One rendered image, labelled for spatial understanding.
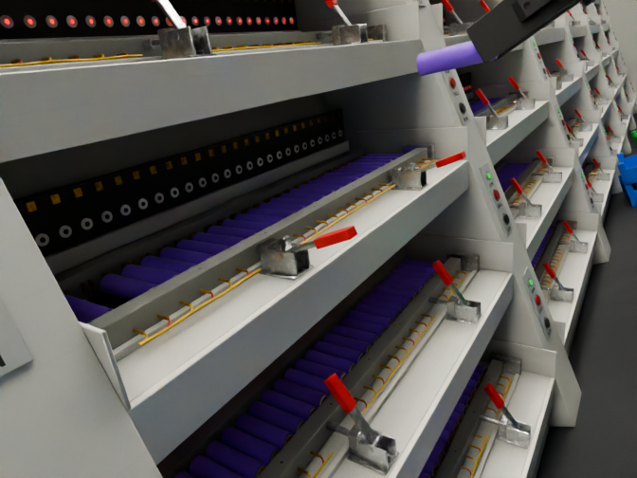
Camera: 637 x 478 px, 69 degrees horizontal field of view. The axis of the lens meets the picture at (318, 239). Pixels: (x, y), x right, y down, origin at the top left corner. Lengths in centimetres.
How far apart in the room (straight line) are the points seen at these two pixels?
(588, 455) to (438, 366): 37
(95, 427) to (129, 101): 20
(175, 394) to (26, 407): 8
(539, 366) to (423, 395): 37
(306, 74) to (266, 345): 27
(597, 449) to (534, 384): 12
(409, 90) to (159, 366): 59
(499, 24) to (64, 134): 31
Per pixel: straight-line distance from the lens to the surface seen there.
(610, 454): 88
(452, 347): 61
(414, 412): 52
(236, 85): 42
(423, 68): 43
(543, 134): 145
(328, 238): 36
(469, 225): 79
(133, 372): 32
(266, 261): 40
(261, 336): 35
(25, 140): 31
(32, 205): 45
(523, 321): 84
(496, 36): 40
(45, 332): 28
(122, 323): 34
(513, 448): 75
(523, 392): 84
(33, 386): 27
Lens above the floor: 56
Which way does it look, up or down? 7 degrees down
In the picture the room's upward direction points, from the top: 24 degrees counter-clockwise
